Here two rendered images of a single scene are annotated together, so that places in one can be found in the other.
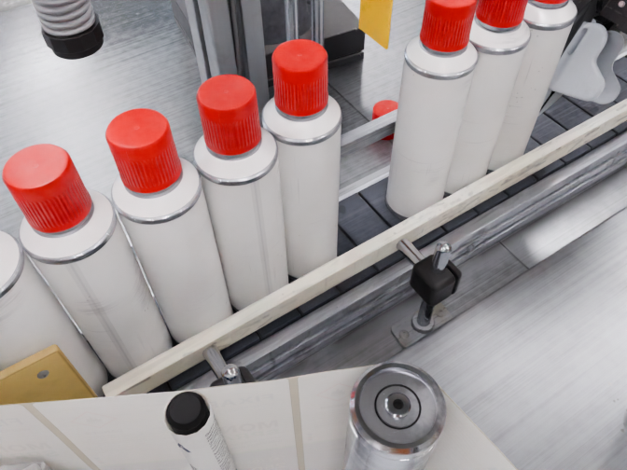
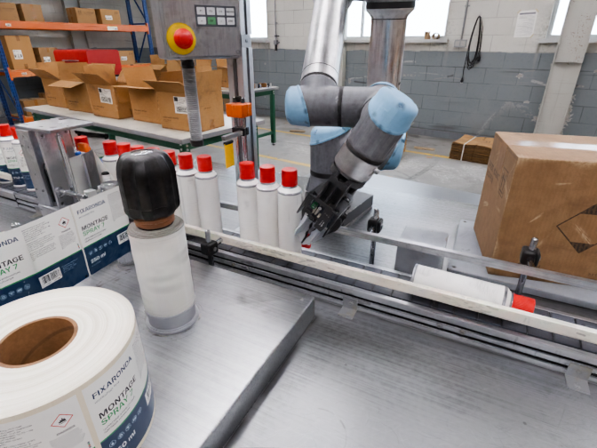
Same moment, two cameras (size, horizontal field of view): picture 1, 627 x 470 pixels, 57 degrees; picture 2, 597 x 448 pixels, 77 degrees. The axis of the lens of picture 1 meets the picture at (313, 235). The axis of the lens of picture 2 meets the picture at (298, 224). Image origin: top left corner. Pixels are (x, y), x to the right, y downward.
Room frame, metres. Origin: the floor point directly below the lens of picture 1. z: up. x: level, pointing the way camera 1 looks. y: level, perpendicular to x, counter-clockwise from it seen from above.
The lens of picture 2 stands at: (0.05, -0.82, 1.32)
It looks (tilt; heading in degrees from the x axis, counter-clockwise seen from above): 26 degrees down; 59
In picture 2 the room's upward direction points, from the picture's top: straight up
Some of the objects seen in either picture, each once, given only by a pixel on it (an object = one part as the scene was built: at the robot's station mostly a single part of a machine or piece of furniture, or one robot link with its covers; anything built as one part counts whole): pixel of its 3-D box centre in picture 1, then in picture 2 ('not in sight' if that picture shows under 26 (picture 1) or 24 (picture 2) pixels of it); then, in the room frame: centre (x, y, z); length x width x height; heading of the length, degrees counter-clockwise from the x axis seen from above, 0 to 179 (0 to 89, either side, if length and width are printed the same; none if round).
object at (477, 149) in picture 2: not in sight; (482, 149); (4.38, 1.95, 0.11); 0.65 x 0.54 x 0.22; 111
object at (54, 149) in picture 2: not in sight; (71, 175); (0.01, 0.26, 1.01); 0.14 x 0.13 x 0.26; 122
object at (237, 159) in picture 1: (245, 211); (190, 195); (0.26, 0.05, 0.98); 0.05 x 0.05 x 0.20
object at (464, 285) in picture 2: not in sight; (469, 291); (0.61, -0.50, 0.91); 0.20 x 0.05 x 0.05; 121
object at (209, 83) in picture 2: not in sight; (192, 99); (0.79, 1.85, 0.97); 0.51 x 0.39 x 0.37; 30
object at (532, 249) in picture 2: not in sight; (524, 280); (0.72, -0.54, 0.91); 0.07 x 0.03 x 0.16; 32
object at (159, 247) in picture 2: not in sight; (159, 244); (0.12, -0.26, 1.03); 0.09 x 0.09 x 0.30
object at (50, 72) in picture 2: not in sight; (65, 84); (0.07, 3.44, 0.97); 0.45 x 0.40 x 0.37; 26
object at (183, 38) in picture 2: not in sight; (182, 38); (0.28, 0.03, 1.33); 0.04 x 0.03 x 0.04; 177
